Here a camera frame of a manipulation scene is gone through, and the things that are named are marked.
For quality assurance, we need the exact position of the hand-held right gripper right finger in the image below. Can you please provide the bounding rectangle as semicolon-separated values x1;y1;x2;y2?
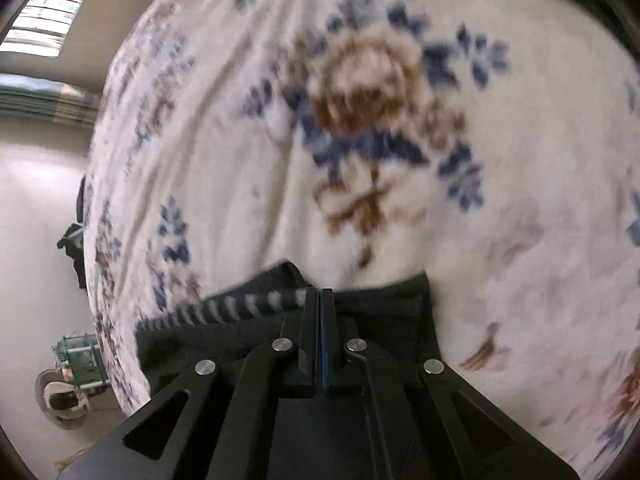
320;287;581;480

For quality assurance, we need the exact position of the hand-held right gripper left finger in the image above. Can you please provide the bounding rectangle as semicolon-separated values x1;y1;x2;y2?
57;287;321;480

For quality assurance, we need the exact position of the dark striped sweater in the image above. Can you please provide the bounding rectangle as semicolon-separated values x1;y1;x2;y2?
135;259;446;396

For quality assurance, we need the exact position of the dark clothes pile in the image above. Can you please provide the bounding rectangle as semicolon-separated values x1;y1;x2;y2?
56;175;91;288

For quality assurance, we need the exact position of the floral bedspread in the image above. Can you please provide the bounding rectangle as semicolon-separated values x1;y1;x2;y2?
82;0;640;480

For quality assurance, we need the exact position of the teal storage rack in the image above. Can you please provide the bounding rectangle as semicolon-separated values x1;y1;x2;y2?
54;332;108;391

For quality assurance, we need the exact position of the grey-blue curtain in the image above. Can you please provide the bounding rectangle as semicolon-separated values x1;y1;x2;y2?
0;74;103;125

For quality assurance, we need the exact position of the barred window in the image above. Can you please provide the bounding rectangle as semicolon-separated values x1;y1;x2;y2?
0;0;108;58

